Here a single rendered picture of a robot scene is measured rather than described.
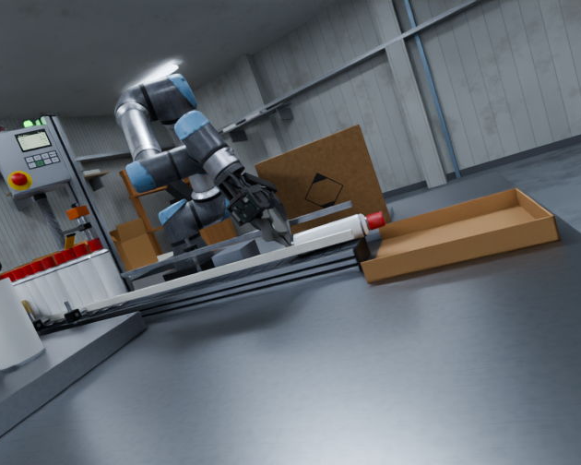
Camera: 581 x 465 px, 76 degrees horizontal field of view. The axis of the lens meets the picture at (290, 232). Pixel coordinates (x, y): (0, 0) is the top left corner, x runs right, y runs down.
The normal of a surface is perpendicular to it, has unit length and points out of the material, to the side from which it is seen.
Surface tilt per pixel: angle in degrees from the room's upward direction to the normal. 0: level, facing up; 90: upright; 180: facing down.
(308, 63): 90
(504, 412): 0
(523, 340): 0
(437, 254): 90
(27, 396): 90
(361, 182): 90
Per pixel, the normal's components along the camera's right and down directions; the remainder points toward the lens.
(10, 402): 0.88, -0.26
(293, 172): -0.16, 0.22
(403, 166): -0.45, 0.30
